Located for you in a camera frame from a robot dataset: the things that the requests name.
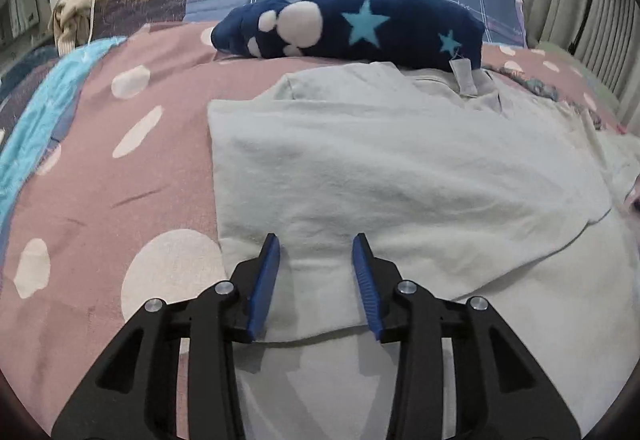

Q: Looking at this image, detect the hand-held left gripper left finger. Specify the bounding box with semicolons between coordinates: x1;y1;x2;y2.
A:
50;233;282;440

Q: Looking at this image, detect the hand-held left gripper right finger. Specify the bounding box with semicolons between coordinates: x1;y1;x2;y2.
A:
351;233;583;440

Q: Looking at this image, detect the white garment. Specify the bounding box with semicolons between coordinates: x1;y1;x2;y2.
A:
206;62;640;440

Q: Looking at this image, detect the pink polka-dot bedsheet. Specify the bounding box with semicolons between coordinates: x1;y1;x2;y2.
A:
0;20;626;426

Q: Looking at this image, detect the navy star-print plush pillow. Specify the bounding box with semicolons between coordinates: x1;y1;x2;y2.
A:
210;0;486;96

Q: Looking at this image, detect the floral print cloth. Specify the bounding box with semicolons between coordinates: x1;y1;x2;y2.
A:
482;63;608;131

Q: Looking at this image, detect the light blue fleece blanket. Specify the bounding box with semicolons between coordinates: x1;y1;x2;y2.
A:
0;36;128;231

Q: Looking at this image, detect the beige cloth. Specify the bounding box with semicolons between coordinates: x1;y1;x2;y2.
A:
48;0;103;56

